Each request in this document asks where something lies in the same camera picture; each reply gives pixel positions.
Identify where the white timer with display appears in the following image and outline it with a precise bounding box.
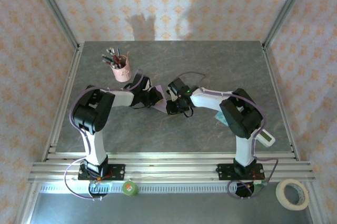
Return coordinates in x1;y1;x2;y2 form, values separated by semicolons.
256;129;276;148

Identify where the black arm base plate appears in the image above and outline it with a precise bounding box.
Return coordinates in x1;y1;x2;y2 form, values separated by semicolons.
217;163;265;181
78;164;126;181

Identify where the aluminium mounting rail frame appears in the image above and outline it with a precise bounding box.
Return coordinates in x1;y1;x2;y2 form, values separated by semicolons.
27;151;316;184

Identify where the green tape roll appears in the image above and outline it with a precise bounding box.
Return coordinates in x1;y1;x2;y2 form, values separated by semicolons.
121;180;140;197

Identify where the slotted grey cable duct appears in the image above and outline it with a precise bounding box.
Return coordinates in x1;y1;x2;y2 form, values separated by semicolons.
39;183;237;194

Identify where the small circuit board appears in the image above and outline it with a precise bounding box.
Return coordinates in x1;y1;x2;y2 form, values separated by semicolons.
253;180;267;192
89;181;113;189

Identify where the aluminium frame post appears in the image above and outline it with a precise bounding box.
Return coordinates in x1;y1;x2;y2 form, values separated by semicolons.
27;0;81;51
263;0;314;48

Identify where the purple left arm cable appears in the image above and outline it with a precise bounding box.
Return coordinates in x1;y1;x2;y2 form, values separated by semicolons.
64;69;145;201

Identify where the white masking tape roll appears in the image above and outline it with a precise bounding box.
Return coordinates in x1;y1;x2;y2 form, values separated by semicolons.
275;178;310;211

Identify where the pink metal pen cup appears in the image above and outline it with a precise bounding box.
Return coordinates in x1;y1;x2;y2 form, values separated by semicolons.
113;55;132;83

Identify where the white-tipped grey pen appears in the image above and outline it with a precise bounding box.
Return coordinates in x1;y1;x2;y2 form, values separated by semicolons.
106;47;118;64

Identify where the lilac paper sheet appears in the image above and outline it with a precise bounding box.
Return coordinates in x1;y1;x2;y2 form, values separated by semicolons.
151;83;169;113

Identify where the teal illustrated paper packet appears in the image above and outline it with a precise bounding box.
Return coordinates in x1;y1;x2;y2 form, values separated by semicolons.
214;111;229;126

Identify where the aluminium side rail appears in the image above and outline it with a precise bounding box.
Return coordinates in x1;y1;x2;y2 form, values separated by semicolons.
42;42;85;161
262;42;301;161

